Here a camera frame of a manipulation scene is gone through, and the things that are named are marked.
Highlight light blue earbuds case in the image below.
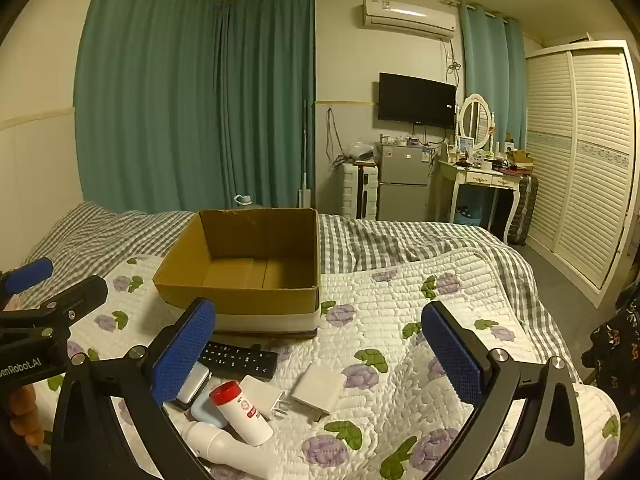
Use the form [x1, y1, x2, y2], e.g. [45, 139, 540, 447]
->
[190, 390, 228, 429]

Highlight silver black power bank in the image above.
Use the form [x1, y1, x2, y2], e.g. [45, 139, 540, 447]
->
[172, 361, 210, 410]

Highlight white cylindrical flashlight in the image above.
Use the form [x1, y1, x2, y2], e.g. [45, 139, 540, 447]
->
[181, 422, 279, 479]

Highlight white bottle red cap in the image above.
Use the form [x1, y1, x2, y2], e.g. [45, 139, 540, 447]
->
[209, 380, 273, 446]

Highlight black TV remote control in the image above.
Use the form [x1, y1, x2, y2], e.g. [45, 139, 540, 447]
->
[198, 341, 278, 380]

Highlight white plug charger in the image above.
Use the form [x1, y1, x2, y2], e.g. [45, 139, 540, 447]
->
[240, 375, 291, 420]

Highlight white square power adapter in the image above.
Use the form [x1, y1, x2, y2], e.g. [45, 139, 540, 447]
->
[291, 363, 346, 415]

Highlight person's left hand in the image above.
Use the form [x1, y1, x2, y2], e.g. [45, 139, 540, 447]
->
[6, 385, 44, 446]

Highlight grey checkered bed sheet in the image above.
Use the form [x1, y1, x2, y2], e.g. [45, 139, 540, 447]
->
[18, 202, 570, 359]

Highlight white floral quilted blanket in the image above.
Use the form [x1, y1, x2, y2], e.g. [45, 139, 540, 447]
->
[67, 248, 620, 479]

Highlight dark checkered suitcase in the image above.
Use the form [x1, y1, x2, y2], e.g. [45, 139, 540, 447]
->
[508, 174, 539, 246]

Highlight open cardboard box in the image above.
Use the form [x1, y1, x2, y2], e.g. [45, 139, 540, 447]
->
[153, 208, 320, 337]

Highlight clear water jug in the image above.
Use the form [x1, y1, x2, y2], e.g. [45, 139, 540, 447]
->
[233, 194, 255, 209]

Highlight blue plastic basket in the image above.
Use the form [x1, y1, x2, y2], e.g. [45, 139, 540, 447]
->
[454, 205, 484, 226]

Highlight large green curtain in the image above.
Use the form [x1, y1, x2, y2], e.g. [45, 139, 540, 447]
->
[74, 0, 316, 212]

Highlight white dressing table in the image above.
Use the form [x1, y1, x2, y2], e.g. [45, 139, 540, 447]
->
[438, 160, 521, 244]

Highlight white mop pole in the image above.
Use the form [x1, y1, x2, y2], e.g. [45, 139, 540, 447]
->
[298, 99, 311, 208]

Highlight silver two-door refrigerator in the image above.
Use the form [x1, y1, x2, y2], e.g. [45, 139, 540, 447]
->
[378, 144, 432, 221]

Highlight white hard-shell suitcase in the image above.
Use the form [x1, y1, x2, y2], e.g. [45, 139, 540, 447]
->
[342, 162, 378, 220]

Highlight oval white vanity mirror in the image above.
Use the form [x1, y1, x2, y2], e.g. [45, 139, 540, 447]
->
[457, 93, 495, 150]

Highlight white louvered wardrobe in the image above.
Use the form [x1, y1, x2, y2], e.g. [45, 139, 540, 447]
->
[526, 40, 639, 307]

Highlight small teal window curtain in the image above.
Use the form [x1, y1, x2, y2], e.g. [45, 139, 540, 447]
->
[459, 1, 527, 148]

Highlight black hanging cables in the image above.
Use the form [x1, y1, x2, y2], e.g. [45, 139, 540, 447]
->
[324, 106, 352, 170]

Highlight black wall television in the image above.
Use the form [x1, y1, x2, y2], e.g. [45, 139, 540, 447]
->
[378, 73, 457, 129]

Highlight white wall air conditioner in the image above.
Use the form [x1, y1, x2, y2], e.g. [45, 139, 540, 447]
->
[362, 0, 457, 40]

